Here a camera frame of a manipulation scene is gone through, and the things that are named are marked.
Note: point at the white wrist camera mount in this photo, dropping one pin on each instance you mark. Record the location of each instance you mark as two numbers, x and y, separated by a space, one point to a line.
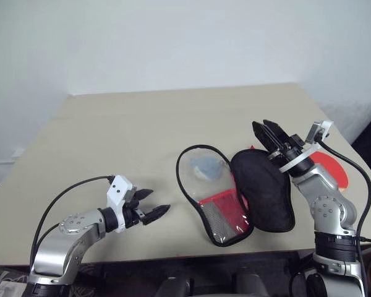
119 188
323 127

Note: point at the dark grey rounded shape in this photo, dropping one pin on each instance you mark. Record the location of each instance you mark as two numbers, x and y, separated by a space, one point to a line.
174 286

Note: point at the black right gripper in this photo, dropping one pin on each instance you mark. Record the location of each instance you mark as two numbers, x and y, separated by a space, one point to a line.
289 150

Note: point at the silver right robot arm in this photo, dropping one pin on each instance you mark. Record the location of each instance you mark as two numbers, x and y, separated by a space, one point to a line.
324 188

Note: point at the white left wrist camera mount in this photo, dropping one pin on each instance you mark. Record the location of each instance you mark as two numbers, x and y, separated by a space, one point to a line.
119 188

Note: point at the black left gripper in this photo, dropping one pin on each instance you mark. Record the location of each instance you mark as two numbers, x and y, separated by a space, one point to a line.
131 216

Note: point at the red table tennis paddle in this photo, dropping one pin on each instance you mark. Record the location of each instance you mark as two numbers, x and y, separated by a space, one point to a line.
330 164

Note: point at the clear paddle cover with red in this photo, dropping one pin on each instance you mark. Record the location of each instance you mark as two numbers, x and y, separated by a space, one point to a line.
266 191

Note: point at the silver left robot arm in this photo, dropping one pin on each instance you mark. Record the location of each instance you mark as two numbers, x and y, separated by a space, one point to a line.
52 252

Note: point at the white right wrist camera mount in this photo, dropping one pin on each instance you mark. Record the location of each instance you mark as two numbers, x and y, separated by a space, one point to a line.
323 127

